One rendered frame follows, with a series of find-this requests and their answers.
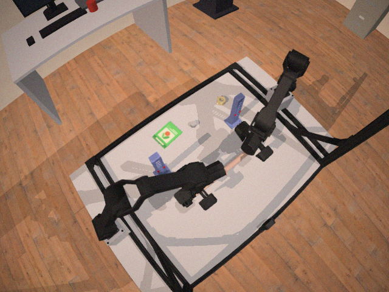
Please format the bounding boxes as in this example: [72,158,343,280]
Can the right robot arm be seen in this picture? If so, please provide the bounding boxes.
[241,49,310,156]

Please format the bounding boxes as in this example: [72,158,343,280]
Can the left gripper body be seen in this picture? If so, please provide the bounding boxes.
[177,164,217,210]

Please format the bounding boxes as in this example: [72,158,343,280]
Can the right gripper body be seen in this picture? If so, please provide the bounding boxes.
[235,121,274,162]

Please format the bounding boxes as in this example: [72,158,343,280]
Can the long tan rail with center flange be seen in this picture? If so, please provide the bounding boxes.
[204,152,247,190]

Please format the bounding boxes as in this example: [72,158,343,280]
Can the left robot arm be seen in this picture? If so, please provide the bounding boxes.
[92,160,226,241]

